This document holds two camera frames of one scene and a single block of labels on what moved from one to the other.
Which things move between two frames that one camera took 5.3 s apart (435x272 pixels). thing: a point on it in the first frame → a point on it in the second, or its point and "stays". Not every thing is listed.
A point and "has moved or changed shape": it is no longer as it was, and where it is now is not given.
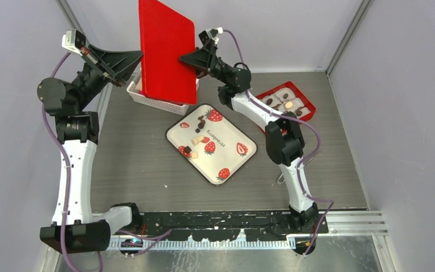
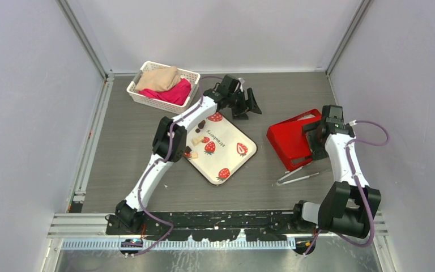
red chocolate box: (288, 98) has moved or changed shape
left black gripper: (114, 66) → (250, 105)
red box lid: (166, 35) has moved or changed shape
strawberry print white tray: (210, 143) stays
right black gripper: (203, 59) → (319, 152)
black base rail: (215, 225) stays
